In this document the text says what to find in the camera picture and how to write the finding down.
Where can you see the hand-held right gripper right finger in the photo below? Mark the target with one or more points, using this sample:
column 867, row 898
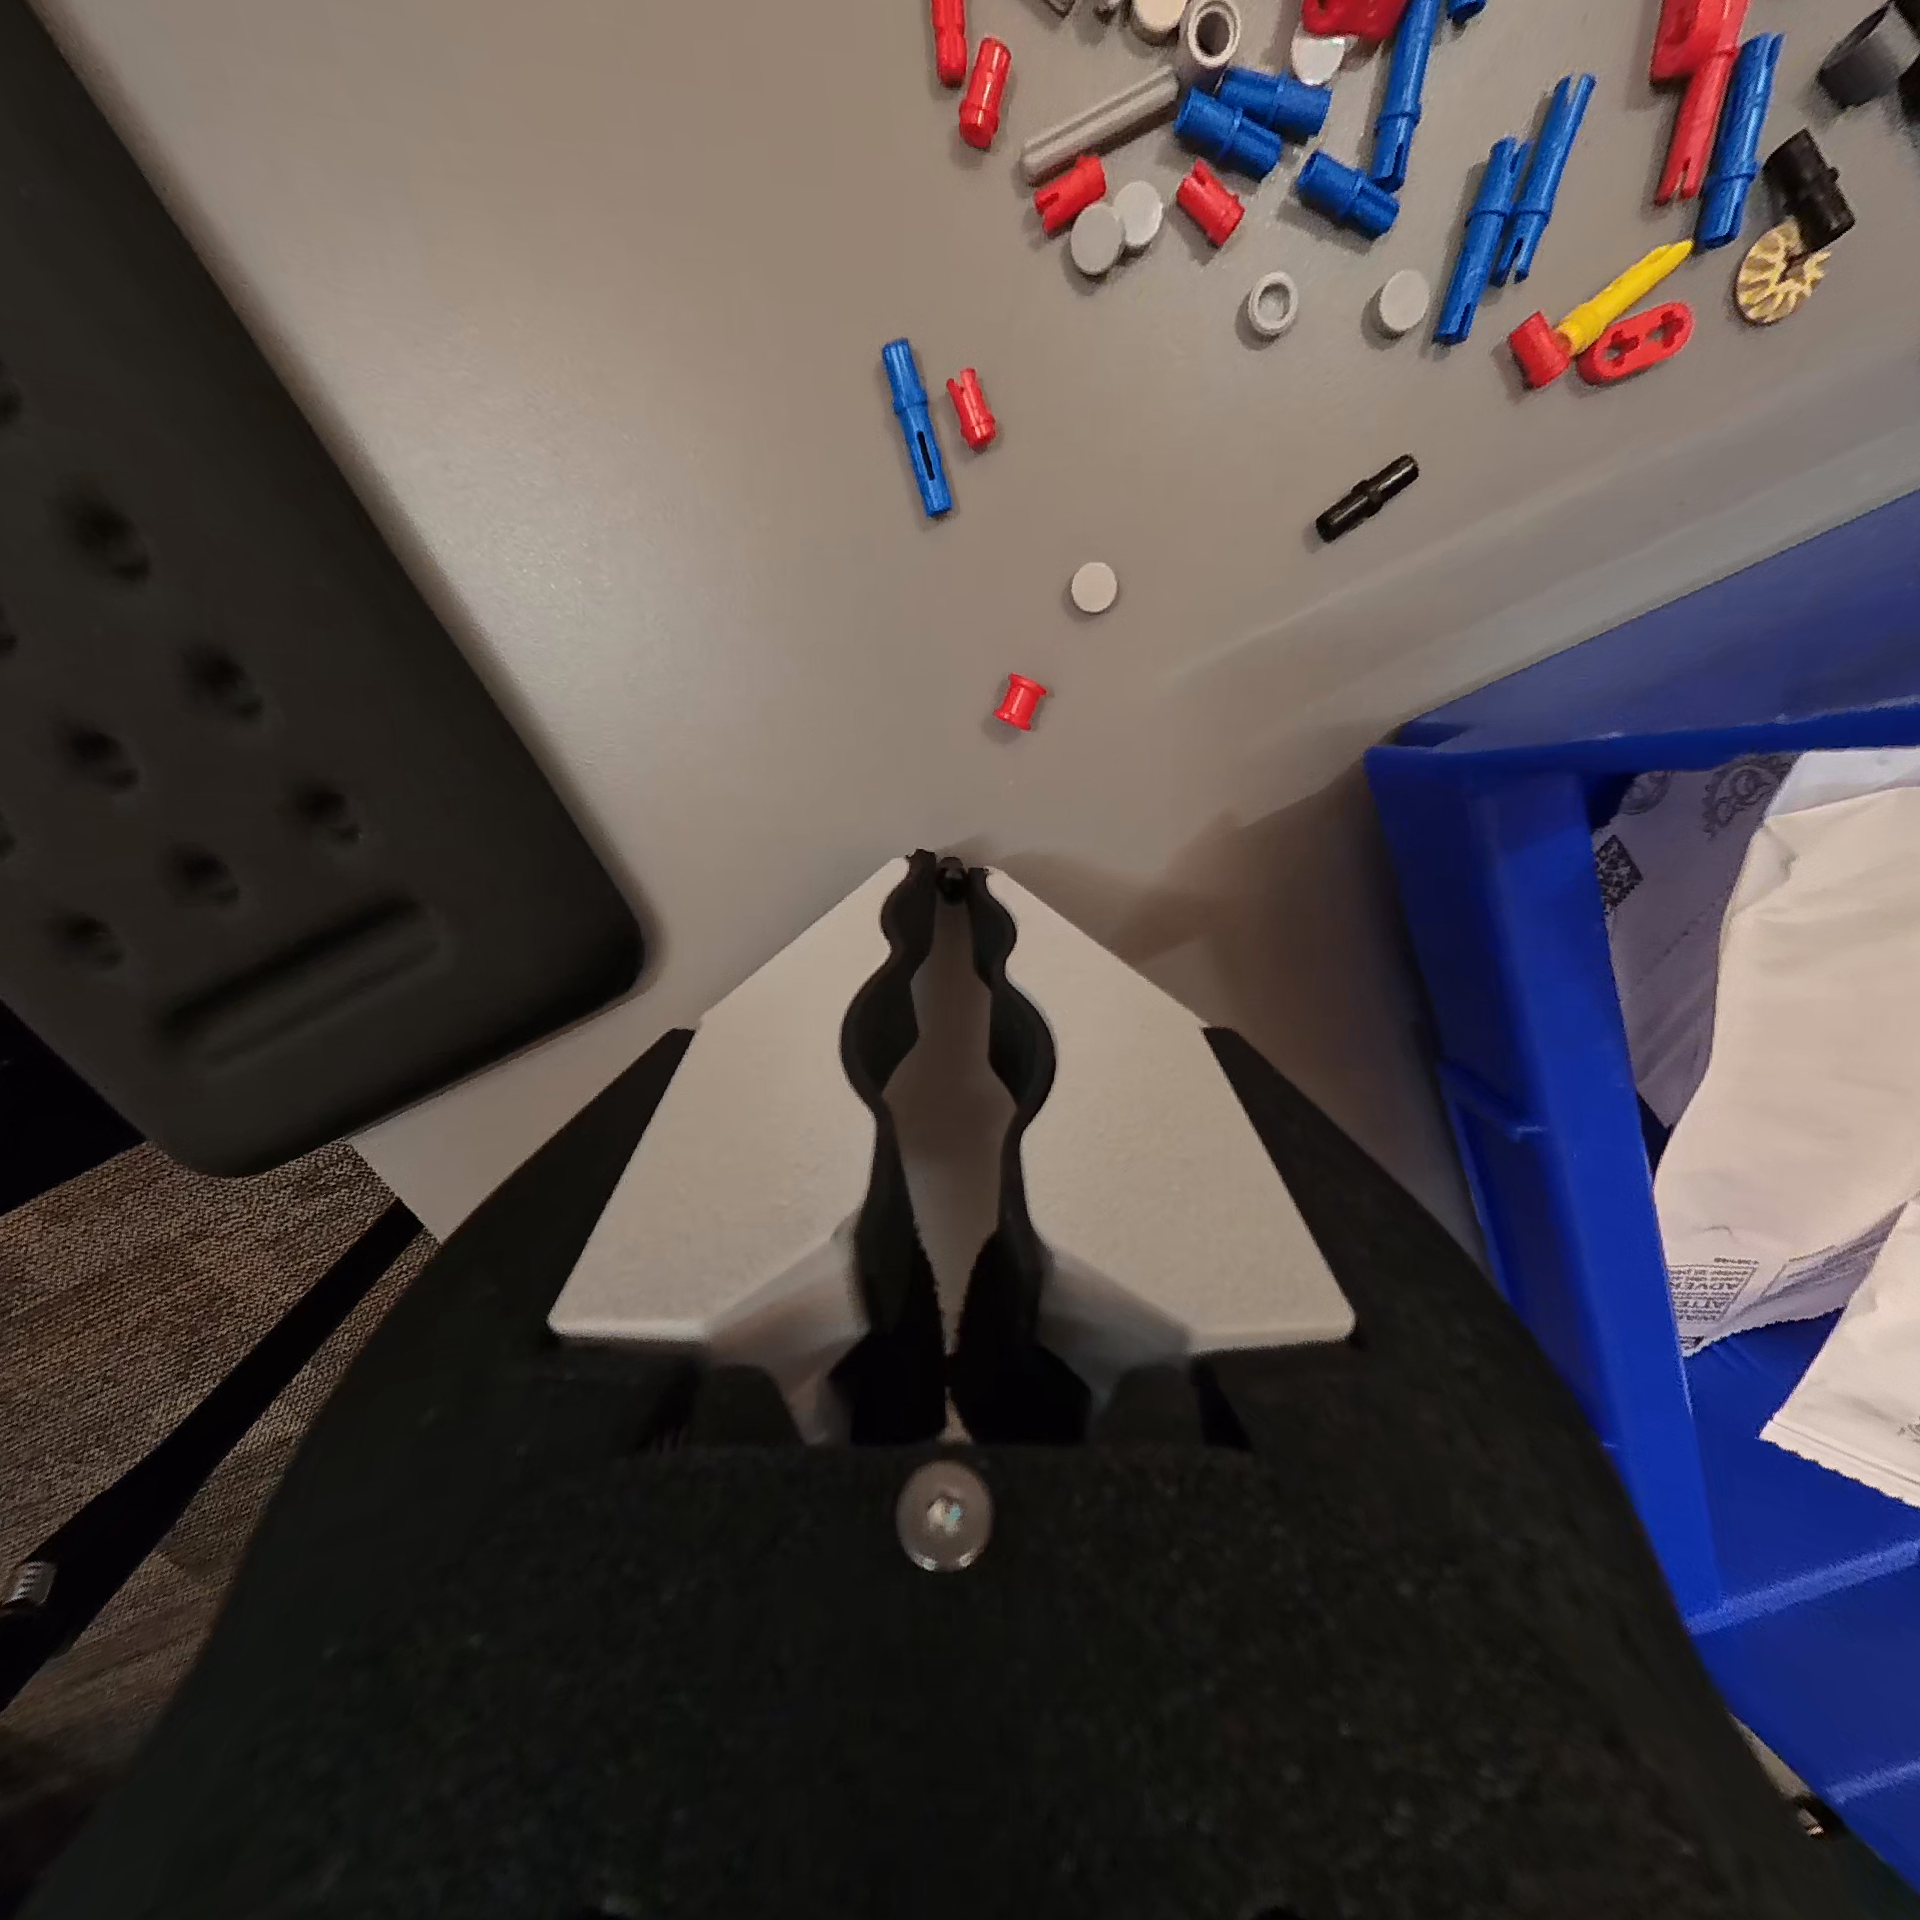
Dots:
column 1183, row 1200

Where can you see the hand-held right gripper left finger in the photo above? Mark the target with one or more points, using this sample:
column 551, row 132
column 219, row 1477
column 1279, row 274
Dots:
column 704, row 1200

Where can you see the pile of small lego pieces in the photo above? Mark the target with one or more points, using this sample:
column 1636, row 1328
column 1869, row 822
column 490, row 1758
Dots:
column 1349, row 148

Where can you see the blue plastic bin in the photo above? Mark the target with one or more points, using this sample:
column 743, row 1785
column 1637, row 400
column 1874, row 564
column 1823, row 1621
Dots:
column 1514, row 974

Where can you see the clear printed plastic bag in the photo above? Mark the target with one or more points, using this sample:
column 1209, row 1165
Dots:
column 1663, row 901

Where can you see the large white paper scrap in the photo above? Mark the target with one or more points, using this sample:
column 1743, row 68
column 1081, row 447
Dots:
column 1829, row 1048

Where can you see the small white paper scrap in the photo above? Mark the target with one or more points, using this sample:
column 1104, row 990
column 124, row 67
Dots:
column 1867, row 1395

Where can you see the black chair frame bar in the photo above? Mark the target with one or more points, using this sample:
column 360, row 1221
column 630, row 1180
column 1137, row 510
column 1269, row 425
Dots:
column 196, row 1422

